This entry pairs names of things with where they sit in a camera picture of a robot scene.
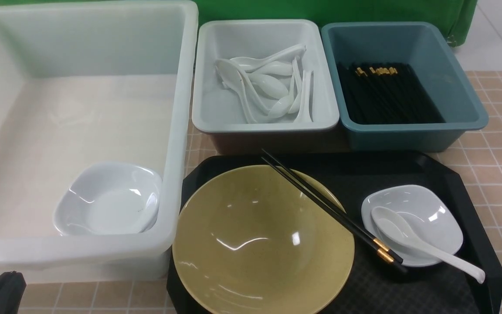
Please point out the pile of black chopsticks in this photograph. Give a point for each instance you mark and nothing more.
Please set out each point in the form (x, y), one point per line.
(386, 93)

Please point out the white spoon top of pile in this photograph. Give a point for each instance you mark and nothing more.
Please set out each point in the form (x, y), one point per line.
(250, 64)

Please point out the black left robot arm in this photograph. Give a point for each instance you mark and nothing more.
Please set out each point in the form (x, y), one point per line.
(12, 286)

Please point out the white spoon right of pile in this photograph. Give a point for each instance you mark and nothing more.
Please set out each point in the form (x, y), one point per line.
(303, 113)

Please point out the yellow noodle bowl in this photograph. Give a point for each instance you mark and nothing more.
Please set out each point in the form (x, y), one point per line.
(249, 242)

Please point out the teal rectangular chopstick bin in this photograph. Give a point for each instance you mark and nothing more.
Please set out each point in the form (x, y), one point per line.
(421, 45)

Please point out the white square dish in bin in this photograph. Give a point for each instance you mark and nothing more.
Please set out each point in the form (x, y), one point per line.
(109, 198)

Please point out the white rectangular spoon bin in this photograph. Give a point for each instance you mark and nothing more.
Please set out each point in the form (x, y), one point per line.
(274, 90)

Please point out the white square dish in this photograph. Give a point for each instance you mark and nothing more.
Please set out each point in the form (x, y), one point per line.
(109, 198)
(428, 216)

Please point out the large translucent white bin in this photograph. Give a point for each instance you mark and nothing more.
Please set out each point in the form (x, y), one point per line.
(83, 83)

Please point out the white ceramic soup spoon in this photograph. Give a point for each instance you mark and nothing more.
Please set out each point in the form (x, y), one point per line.
(399, 230)

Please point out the green cloth backdrop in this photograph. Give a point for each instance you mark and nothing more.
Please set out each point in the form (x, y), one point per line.
(452, 17)

